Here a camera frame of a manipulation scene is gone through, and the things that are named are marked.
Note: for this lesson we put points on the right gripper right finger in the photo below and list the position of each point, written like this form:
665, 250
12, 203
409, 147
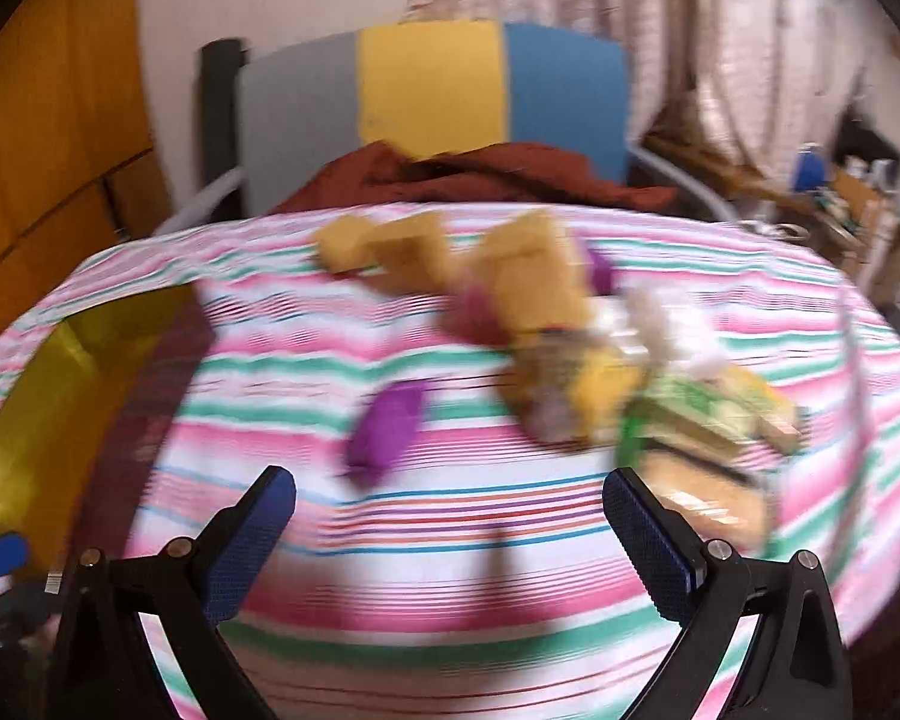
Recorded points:
795, 665

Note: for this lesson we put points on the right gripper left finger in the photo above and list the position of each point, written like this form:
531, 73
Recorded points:
102, 664

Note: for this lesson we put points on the green printed box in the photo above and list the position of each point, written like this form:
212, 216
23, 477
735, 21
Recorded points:
687, 416

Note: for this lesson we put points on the yellow knit hat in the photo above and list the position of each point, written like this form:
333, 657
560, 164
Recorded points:
569, 388

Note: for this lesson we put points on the purple small object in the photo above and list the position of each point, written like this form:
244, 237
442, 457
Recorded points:
385, 431

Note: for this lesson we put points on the gold storage box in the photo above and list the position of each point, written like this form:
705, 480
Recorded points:
55, 419

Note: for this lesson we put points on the tan green small box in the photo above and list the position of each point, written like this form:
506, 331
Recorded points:
779, 420

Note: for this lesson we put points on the striped pink green blanket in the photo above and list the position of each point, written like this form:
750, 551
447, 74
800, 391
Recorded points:
479, 578

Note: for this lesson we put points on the wooden wardrobe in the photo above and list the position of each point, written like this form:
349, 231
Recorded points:
78, 168

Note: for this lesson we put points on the cluttered wooden desk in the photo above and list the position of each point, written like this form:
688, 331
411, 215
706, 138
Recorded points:
831, 196

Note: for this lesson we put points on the pink hair roller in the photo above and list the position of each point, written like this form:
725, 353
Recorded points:
471, 316

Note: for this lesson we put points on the small yellow sponge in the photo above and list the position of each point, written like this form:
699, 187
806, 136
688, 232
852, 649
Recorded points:
342, 244

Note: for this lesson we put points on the tall yellow sponge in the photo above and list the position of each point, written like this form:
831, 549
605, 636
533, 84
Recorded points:
531, 272

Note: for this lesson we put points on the square yellow sponge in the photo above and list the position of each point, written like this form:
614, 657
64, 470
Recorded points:
413, 253

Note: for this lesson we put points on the grey yellow blue chair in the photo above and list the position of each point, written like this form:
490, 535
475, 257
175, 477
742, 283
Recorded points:
425, 88

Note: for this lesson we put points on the dark red cloth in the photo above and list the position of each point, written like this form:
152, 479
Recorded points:
378, 174

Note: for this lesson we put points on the patterned curtain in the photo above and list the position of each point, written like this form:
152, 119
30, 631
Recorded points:
752, 81

